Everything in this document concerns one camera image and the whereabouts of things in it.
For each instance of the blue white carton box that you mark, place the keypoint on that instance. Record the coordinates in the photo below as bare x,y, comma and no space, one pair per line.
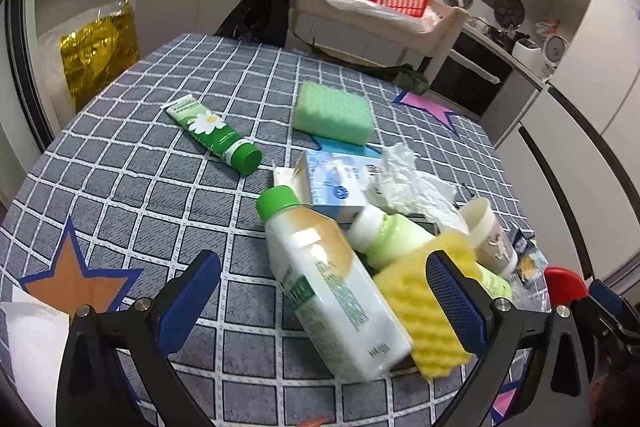
333,184

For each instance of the green cream tube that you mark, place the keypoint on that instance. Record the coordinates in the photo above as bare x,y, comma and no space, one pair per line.
211,131

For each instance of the yellow sponge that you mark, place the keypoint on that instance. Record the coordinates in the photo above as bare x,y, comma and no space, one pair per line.
436,348

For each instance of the grey checkered tablecloth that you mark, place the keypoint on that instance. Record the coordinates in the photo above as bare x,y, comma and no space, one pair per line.
144,195

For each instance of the snack wrapper packet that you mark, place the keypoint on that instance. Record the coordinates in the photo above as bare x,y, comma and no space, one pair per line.
531,261

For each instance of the white rice cooker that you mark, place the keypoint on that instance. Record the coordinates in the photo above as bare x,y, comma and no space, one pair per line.
553,50

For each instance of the white paper sheet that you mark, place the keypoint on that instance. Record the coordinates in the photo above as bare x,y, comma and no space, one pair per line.
37,339

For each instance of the white bottle green cap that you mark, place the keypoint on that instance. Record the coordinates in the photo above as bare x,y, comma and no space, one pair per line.
332,294

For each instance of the green sponge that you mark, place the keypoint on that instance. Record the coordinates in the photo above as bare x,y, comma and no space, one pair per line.
333,113

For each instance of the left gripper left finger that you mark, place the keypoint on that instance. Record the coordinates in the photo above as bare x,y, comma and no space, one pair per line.
93,389

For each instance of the crumpled white tissue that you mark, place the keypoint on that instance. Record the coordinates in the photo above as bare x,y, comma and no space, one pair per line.
399,185

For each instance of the white yogurt cup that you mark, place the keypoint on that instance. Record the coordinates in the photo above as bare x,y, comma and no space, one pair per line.
487,238

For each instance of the gold foil bag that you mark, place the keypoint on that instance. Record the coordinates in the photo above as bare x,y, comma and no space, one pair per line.
96,47

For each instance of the light green white bottle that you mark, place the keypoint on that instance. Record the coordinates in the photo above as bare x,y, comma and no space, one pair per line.
383,238

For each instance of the black built-in oven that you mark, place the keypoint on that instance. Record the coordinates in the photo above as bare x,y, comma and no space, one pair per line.
472,75

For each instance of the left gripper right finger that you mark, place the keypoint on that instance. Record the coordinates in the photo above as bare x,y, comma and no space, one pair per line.
554,388

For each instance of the red trash bin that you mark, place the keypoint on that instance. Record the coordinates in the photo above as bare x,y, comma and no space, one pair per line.
564,286

